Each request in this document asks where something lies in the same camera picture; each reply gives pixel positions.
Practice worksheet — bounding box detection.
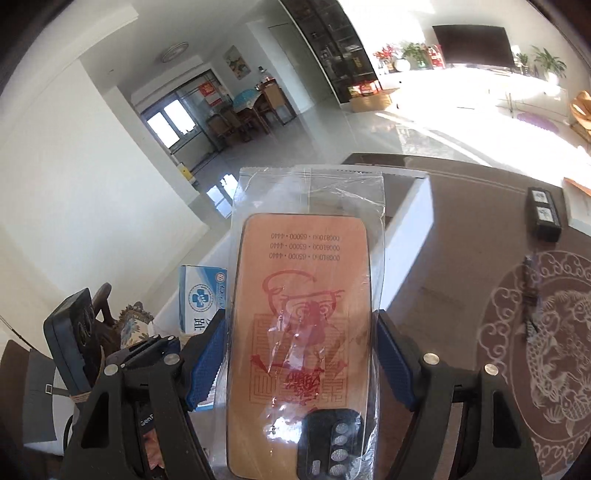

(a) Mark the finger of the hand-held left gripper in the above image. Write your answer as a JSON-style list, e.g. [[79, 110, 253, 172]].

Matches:
[[108, 336, 182, 370]]

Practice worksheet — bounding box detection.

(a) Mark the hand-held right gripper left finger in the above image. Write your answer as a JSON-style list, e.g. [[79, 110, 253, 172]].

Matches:
[[58, 318, 232, 480]]

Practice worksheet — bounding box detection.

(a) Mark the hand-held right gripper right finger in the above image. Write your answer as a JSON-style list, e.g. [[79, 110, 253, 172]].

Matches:
[[376, 311, 541, 480]]

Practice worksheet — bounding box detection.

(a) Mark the orange phone case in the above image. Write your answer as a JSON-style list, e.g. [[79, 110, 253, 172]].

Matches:
[[210, 166, 386, 480]]

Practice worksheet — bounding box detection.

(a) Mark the large white storage box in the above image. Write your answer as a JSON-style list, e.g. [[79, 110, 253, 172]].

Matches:
[[152, 164, 435, 333]]

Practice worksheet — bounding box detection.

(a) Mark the patterned seat cushion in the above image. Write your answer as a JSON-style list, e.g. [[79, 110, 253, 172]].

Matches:
[[115, 302, 158, 352]]

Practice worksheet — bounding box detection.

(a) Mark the dark wooden chair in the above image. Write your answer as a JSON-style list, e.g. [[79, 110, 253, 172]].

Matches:
[[90, 282, 116, 328]]

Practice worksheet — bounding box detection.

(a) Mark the blue and white carton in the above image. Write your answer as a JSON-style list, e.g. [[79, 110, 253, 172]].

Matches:
[[178, 264, 229, 337]]

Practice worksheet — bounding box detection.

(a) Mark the dark phone case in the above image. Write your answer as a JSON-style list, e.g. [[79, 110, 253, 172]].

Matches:
[[43, 287, 106, 403]]

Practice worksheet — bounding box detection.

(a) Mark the grey bag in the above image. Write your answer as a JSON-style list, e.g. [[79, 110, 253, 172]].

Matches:
[[22, 348, 63, 445]]

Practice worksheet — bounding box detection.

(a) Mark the black box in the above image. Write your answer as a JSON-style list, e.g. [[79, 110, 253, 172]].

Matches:
[[526, 186, 564, 240]]

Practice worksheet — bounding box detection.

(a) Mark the glass sliding door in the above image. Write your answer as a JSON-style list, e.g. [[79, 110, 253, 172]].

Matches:
[[131, 69, 232, 155]]

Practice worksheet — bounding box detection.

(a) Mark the white flat box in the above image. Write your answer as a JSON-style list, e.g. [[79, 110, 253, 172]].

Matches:
[[562, 176, 591, 232]]

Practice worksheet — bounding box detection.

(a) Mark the red door poster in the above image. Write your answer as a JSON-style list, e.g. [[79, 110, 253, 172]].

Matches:
[[199, 78, 222, 107]]

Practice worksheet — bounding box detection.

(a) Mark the dining table with blue cloth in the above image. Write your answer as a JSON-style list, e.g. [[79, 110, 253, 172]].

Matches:
[[231, 89, 266, 116]]

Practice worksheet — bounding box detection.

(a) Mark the wooden dining chair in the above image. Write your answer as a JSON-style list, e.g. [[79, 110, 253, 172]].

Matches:
[[261, 83, 296, 127]]

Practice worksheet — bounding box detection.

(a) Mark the colourful printed box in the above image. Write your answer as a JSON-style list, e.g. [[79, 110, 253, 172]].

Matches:
[[348, 79, 383, 97]]

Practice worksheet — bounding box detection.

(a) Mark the purple mat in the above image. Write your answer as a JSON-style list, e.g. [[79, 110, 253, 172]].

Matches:
[[515, 111, 559, 134]]

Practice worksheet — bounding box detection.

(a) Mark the white television cabinet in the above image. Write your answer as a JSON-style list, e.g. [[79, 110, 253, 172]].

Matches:
[[383, 65, 573, 121]]

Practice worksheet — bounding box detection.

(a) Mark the red flower arrangement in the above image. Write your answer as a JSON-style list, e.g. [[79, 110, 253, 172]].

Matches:
[[373, 44, 402, 75]]

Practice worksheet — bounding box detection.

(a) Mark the white door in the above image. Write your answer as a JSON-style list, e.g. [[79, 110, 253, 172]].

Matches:
[[269, 22, 317, 116]]

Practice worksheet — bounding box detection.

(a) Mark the green potted plant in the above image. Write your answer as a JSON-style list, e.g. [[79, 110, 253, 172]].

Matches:
[[401, 41, 428, 70]]

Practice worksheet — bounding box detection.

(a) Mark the orange lounge chair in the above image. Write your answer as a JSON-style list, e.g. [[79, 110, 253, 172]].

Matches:
[[567, 90, 591, 134]]

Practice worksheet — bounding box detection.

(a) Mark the dark glass cabinet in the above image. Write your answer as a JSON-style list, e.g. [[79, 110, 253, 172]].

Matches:
[[279, 0, 384, 104]]

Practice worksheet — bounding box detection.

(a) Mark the black television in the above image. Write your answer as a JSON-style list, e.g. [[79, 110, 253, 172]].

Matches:
[[431, 24, 514, 70]]

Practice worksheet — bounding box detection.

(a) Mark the leafy plant in white pot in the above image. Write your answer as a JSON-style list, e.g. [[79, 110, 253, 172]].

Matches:
[[531, 45, 568, 86]]

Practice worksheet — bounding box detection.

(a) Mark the framed wall painting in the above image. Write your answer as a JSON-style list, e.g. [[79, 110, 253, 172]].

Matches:
[[224, 45, 252, 80]]

